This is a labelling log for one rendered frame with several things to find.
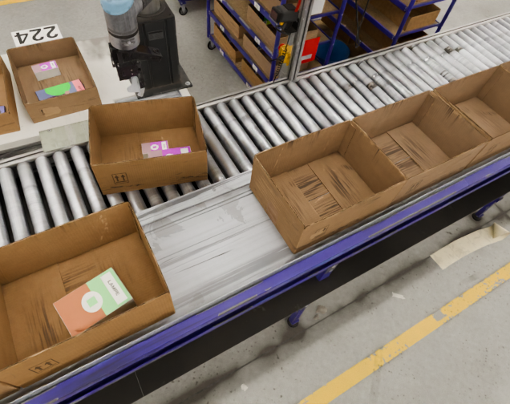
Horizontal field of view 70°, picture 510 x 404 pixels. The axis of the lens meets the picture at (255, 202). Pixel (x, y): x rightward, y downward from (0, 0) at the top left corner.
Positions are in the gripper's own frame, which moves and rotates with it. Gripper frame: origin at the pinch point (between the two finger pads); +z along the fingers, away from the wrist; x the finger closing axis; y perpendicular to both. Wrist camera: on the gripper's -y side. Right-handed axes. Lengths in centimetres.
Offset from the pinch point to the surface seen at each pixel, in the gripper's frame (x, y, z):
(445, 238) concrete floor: 95, -148, 90
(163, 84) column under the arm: -22.4, -16.1, 24.7
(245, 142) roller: 23.3, -34.7, 21.9
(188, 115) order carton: 5.4, -16.2, 15.9
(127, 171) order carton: 26.2, 15.7, 9.2
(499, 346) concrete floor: 156, -126, 83
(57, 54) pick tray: -59, 21, 27
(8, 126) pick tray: -20, 49, 22
